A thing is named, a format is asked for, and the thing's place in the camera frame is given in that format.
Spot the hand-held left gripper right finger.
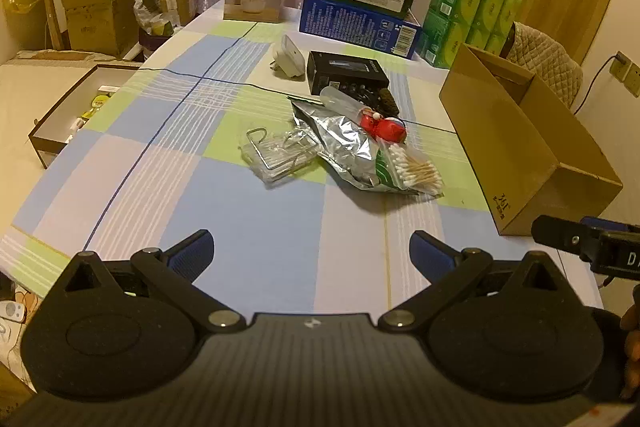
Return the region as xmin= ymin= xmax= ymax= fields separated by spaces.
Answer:
xmin=378 ymin=230 xmax=573 ymax=334

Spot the dark bin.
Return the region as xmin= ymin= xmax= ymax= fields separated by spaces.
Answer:
xmin=137 ymin=29 xmax=173 ymax=60

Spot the checked tablecloth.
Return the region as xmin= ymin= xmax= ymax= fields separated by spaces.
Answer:
xmin=0 ymin=4 xmax=616 ymax=333

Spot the plugged wall cable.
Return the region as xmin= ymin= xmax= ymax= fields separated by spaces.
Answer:
xmin=572 ymin=52 xmax=631 ymax=115

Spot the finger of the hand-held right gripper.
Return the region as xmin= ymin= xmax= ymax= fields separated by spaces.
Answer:
xmin=582 ymin=217 xmax=640 ymax=233
xmin=531 ymin=215 xmax=601 ymax=258

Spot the person's right hand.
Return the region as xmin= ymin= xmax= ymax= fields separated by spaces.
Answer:
xmin=620 ymin=299 xmax=640 ymax=400

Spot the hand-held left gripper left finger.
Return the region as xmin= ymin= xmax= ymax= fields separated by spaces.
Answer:
xmin=62 ymin=229 xmax=247 ymax=334

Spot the bag of cotton swabs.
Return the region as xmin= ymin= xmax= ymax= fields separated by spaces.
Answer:
xmin=372 ymin=139 xmax=445 ymax=198

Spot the green tissue multipack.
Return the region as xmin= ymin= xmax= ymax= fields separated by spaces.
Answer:
xmin=417 ymin=0 xmax=523 ymax=68

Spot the large brown cardboard carton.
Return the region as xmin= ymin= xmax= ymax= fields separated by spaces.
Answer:
xmin=59 ymin=0 xmax=151 ymax=58

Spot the yellow toy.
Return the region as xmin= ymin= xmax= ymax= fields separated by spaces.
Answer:
xmin=82 ymin=94 xmax=110 ymax=120

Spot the blue box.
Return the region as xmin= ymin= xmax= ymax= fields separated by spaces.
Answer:
xmin=299 ymin=0 xmax=423 ymax=60

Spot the clear pack of hooks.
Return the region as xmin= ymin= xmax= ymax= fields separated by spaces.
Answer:
xmin=240 ymin=127 xmax=323 ymax=184

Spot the dark bristle brush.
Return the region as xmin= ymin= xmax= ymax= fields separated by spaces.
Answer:
xmin=372 ymin=87 xmax=401 ymax=118

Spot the red and white toy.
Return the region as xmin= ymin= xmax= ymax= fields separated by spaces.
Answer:
xmin=360 ymin=109 xmax=408 ymax=142

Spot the silver foil bag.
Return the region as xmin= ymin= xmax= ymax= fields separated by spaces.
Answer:
xmin=290 ymin=99 xmax=396 ymax=192

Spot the clear plastic measuring cup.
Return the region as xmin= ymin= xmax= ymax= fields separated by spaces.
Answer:
xmin=319 ymin=86 xmax=373 ymax=120

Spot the wall socket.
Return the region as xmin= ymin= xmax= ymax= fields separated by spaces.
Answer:
xmin=612 ymin=51 xmax=640 ymax=98

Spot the white remote control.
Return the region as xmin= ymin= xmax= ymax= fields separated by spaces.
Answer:
xmin=0 ymin=301 xmax=26 ymax=323

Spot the white plug adapter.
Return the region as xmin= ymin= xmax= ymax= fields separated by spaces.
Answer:
xmin=270 ymin=34 xmax=305 ymax=80

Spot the shallow box beside table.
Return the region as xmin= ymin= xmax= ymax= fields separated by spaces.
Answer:
xmin=27 ymin=63 xmax=143 ymax=170

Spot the crumpled clear plastic bag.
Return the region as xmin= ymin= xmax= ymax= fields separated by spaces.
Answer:
xmin=132 ymin=0 xmax=176 ymax=38

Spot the black shaver box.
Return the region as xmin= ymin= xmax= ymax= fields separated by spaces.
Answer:
xmin=306 ymin=50 xmax=391 ymax=96

